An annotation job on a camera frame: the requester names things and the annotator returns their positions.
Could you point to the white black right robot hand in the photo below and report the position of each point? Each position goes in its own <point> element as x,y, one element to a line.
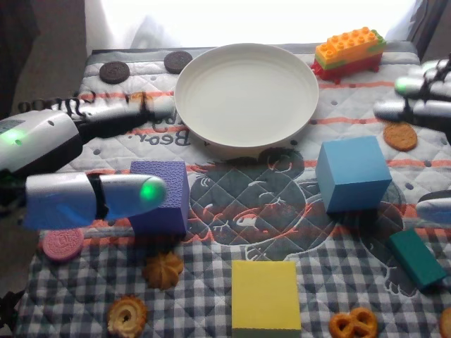
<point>430,105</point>

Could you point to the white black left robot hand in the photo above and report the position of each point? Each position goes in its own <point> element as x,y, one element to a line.
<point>42,141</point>

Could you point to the blue cube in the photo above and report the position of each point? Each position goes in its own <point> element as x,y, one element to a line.
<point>352,176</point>

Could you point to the purple foam cube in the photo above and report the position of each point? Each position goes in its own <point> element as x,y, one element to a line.
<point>172,218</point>

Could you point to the white round plate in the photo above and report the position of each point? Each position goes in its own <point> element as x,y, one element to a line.
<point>246,95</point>

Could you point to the yellow cube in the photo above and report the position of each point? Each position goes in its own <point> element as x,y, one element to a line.
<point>266,295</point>

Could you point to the round tan biscuit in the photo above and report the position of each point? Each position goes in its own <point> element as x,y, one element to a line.
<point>400,136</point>

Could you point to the dark chocolate sandwich cookie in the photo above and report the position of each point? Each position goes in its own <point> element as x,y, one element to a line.
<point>178,62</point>
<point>114,72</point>

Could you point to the pink sandwich cookie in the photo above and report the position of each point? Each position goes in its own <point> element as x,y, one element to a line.
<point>63,244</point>

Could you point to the green rectangular block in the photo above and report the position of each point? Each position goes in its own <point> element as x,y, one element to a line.
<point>417,260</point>

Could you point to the swirl butter cookie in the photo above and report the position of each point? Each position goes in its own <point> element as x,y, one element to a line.
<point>162,270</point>

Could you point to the grey quilt with bear print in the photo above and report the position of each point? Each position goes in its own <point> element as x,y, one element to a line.
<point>246,211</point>

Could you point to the golden butter cookie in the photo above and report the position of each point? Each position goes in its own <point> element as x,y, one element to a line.
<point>446,323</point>

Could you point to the pretzel butter cookie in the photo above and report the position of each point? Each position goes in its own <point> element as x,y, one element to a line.
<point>340,325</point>

